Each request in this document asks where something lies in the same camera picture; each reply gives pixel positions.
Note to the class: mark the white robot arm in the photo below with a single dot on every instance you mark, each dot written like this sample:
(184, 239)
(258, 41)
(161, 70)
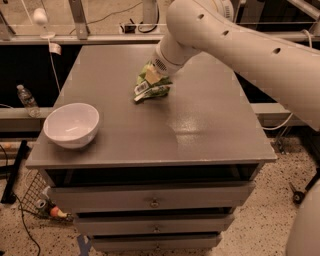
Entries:
(286, 72)

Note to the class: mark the clear plastic water bottle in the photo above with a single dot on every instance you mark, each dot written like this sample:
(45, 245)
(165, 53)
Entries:
(28, 101)

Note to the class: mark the grey drawer cabinet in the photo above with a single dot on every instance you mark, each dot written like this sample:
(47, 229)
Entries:
(204, 131)

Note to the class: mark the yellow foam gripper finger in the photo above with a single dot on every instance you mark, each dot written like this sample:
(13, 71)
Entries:
(152, 75)

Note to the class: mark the white bowl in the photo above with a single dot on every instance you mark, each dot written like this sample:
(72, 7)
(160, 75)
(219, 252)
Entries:
(72, 126)

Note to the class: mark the black wheeled stand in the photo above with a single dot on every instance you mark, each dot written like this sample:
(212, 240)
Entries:
(298, 196)

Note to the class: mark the middle grey drawer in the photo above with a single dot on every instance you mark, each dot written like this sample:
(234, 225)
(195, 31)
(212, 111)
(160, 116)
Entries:
(153, 224)

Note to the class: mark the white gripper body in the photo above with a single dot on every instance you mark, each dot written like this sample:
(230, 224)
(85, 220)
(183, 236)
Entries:
(162, 65)

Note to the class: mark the top grey drawer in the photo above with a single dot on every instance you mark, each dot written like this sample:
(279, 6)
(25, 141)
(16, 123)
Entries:
(131, 198)

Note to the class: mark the grey drawer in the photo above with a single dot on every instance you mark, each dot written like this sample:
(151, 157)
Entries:
(131, 198)
(156, 242)
(153, 224)

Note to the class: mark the green jalapeno chip bag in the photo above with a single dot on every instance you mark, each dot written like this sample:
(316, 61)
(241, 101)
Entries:
(144, 90)

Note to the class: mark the white desk lamp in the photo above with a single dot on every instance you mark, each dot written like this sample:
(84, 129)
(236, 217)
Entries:
(40, 18)

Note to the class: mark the bottom grey drawer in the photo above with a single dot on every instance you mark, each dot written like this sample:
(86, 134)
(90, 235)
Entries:
(156, 242)

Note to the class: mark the black metal stand leg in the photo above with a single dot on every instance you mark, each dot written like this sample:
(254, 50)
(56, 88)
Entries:
(12, 170)

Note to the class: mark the white power strip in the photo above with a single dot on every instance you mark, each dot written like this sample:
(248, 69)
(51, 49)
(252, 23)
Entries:
(133, 28)

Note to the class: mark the black wire basket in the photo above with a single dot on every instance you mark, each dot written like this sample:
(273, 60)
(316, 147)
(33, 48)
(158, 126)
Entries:
(37, 202)

